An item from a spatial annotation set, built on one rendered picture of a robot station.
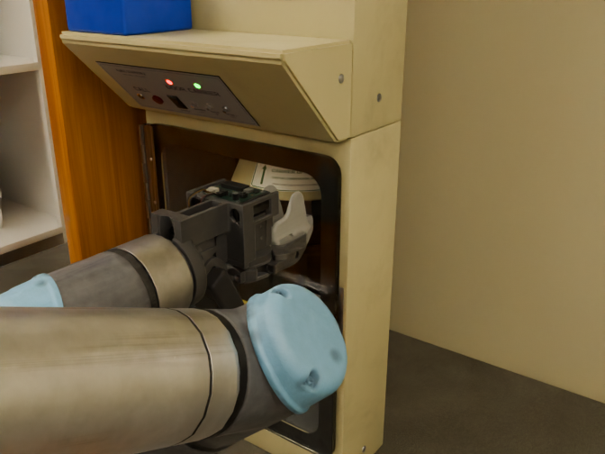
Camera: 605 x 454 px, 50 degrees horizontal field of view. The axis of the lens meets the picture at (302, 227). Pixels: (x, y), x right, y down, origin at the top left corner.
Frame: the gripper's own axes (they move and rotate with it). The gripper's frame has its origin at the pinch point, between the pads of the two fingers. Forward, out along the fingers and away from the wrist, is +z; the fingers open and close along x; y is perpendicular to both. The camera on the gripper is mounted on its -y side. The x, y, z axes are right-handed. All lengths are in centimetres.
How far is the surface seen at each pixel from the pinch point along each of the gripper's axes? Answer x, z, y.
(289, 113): -0.8, -3.3, 13.3
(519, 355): -13, 46, -35
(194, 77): 9.1, -6.3, 16.3
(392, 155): -4.5, 11.7, 6.4
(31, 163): 128, 45, -25
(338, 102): -4.5, -0.2, 14.4
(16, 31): 125, 45, 11
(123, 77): 21.8, -5.1, 15.0
